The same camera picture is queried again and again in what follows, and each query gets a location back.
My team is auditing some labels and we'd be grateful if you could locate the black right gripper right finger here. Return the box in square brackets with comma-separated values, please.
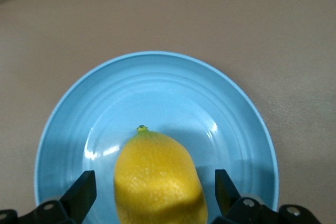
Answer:
[212, 169, 321, 224]

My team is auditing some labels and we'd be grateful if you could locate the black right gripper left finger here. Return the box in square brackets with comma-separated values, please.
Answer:
[0, 170, 97, 224]

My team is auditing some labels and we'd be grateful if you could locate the yellow lemon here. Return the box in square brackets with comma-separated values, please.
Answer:
[113, 124, 209, 224]

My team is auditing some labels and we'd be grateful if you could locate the blue plate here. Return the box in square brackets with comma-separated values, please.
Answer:
[34, 50, 279, 224]

